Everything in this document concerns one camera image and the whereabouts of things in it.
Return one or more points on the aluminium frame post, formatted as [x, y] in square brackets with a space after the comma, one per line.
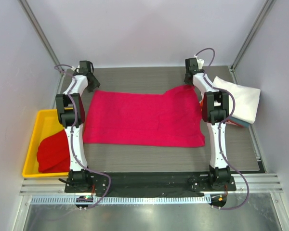
[38, 29]
[265, 10]

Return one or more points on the white folded t-shirt on stack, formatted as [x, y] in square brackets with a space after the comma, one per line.
[246, 99]

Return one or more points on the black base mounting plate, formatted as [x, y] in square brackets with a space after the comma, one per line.
[148, 184]

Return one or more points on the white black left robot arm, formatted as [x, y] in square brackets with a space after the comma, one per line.
[72, 116]

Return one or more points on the left aluminium frame post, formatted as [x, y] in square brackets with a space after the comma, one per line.
[38, 29]

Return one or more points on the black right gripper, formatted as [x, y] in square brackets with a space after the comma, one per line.
[189, 78]

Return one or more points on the pink t-shirt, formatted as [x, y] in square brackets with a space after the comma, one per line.
[171, 119]

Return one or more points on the yellow plastic bin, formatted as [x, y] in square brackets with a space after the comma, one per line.
[46, 124]

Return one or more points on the red t-shirt in bin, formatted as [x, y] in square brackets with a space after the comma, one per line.
[53, 154]

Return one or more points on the white slotted cable duct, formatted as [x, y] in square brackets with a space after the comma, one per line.
[87, 200]

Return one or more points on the right aluminium frame post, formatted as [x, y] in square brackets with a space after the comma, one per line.
[265, 10]

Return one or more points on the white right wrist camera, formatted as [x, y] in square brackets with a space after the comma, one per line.
[200, 62]

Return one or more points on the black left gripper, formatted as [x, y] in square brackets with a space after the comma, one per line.
[95, 84]

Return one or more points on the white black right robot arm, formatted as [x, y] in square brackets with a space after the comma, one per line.
[215, 111]

